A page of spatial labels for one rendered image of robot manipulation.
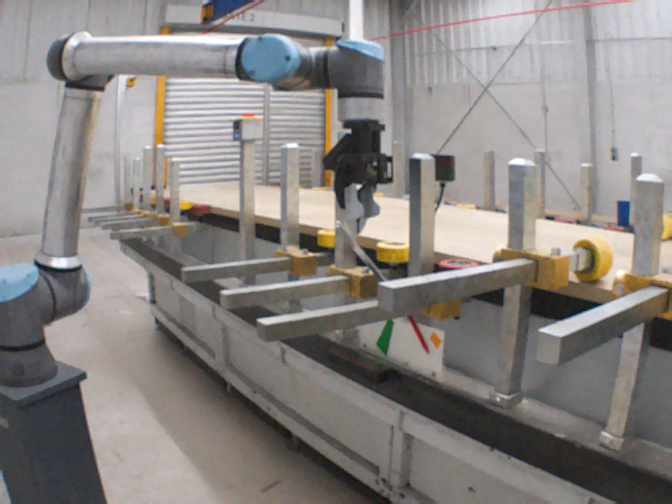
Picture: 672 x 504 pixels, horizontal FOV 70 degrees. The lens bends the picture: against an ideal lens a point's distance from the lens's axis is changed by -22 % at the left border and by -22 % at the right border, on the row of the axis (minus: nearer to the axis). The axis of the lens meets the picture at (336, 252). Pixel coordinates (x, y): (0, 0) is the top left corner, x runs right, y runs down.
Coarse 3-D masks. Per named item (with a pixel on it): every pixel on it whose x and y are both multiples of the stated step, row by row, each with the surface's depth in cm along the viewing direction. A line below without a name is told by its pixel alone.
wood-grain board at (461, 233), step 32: (192, 192) 323; (224, 192) 314; (256, 192) 307; (320, 192) 301; (320, 224) 173; (384, 224) 174; (448, 224) 175; (480, 224) 177; (544, 224) 180; (448, 256) 125; (480, 256) 122; (576, 288) 96; (608, 288) 90
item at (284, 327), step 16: (352, 304) 100; (368, 304) 100; (272, 320) 91; (288, 320) 91; (304, 320) 92; (320, 320) 94; (336, 320) 96; (352, 320) 97; (368, 320) 99; (384, 320) 101; (272, 336) 89; (288, 336) 91
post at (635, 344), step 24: (648, 192) 66; (648, 216) 66; (648, 240) 66; (648, 264) 67; (624, 336) 71; (648, 336) 69; (624, 360) 71; (624, 384) 71; (624, 408) 70; (624, 432) 71
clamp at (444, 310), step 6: (450, 300) 104; (456, 300) 105; (432, 306) 106; (438, 306) 104; (444, 306) 104; (450, 306) 105; (456, 306) 105; (426, 312) 107; (432, 312) 106; (438, 312) 104; (444, 312) 104; (450, 312) 105; (456, 312) 106; (438, 318) 104; (444, 318) 104
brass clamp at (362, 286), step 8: (328, 272) 134; (336, 272) 131; (344, 272) 129; (352, 272) 127; (360, 272) 127; (352, 280) 126; (360, 280) 124; (368, 280) 125; (376, 280) 126; (352, 288) 127; (360, 288) 124; (368, 288) 125; (376, 288) 127; (352, 296) 127; (360, 296) 125; (368, 296) 126
